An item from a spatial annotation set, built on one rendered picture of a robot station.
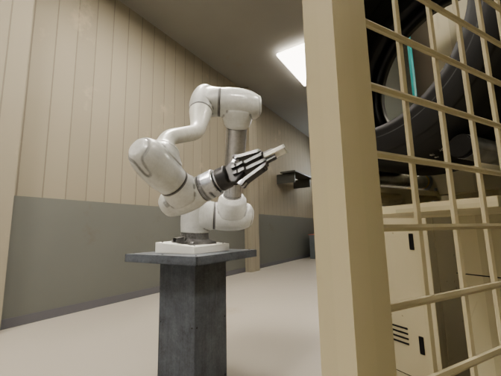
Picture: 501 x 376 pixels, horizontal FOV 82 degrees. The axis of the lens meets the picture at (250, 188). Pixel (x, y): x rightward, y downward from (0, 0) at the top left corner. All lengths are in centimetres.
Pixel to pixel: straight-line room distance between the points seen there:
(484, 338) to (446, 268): 56
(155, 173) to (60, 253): 259
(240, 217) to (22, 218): 220
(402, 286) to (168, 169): 120
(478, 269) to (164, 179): 91
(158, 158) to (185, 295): 87
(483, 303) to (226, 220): 108
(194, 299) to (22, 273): 205
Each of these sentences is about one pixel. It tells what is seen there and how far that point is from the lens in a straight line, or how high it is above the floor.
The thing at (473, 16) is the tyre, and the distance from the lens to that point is 68.
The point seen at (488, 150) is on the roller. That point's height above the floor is 89.
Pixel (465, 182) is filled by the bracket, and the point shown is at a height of 88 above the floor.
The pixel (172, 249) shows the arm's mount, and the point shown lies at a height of 67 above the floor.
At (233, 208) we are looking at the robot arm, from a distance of 150.
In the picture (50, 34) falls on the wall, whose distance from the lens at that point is 383.
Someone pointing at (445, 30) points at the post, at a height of 137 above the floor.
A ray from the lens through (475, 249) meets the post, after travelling 104.
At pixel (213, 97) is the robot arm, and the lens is 132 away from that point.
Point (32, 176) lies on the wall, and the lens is 330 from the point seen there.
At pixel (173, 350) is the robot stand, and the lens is 166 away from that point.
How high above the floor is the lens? 75
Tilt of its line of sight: 9 degrees up
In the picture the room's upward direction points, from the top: 1 degrees counter-clockwise
